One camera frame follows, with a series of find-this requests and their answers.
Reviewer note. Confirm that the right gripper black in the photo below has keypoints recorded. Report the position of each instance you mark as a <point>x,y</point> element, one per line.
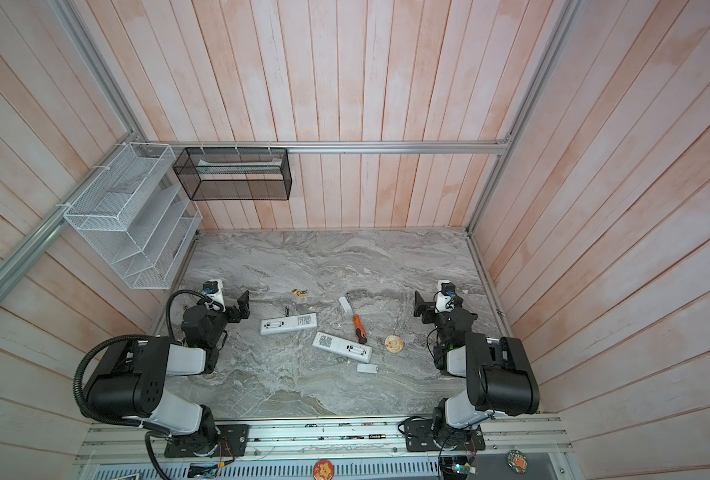
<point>420,309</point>

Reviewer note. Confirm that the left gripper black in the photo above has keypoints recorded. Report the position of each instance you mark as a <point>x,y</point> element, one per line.
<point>235,317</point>

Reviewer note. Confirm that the white remote control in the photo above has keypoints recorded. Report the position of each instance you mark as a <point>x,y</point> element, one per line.
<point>343,347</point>
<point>288,324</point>

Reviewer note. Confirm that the orange handled screwdriver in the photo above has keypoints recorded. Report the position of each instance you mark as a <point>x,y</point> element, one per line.
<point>359,330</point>

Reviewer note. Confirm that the white battery cover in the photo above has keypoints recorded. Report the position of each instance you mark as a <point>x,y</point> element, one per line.
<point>346,306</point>
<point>367,368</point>

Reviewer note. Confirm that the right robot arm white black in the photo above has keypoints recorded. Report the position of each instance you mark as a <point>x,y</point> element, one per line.
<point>497,373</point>

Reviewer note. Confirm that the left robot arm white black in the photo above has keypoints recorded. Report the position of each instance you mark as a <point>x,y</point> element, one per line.
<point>121,381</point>

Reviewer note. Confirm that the round wooden coaster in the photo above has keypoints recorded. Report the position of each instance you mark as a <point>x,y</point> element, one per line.
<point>394,343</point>

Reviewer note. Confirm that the round badge right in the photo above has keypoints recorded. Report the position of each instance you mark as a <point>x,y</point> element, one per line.
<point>517,461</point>

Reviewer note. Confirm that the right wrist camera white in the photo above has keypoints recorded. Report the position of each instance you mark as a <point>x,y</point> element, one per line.
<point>445,298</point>

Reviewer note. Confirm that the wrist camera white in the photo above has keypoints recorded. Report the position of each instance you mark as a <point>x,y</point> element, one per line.
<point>213,290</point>
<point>445,298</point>

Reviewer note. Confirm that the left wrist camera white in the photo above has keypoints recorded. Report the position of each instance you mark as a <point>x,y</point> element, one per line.
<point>213,290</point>

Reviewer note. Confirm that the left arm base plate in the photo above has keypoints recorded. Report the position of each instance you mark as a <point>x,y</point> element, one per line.
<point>228,440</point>

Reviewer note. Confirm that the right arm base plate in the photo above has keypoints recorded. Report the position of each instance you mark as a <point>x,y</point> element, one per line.
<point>427,435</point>

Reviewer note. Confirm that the white wire mesh shelf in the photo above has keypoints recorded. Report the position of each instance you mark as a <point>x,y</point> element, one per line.
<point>136,218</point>

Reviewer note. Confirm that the black wire mesh basket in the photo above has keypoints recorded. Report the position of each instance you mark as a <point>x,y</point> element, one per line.
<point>234,173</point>

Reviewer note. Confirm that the aluminium front rail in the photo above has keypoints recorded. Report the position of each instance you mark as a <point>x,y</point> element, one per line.
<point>383,436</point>

